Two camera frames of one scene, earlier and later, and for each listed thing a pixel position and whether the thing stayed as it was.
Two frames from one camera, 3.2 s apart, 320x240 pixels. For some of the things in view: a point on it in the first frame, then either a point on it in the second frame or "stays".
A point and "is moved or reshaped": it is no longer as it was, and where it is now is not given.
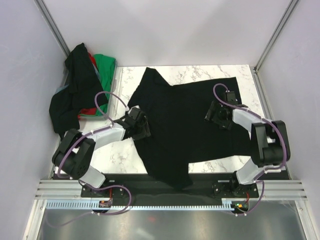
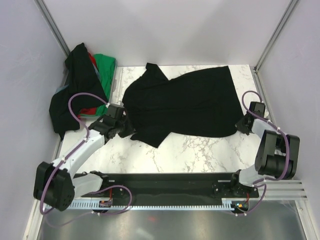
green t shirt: (106, 65) stays
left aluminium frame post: (47, 16) stays
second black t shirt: (80, 94) stays
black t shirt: (179, 134) is moved or reshaped
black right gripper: (216, 106) → (239, 126)
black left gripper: (145, 131) → (130, 129)
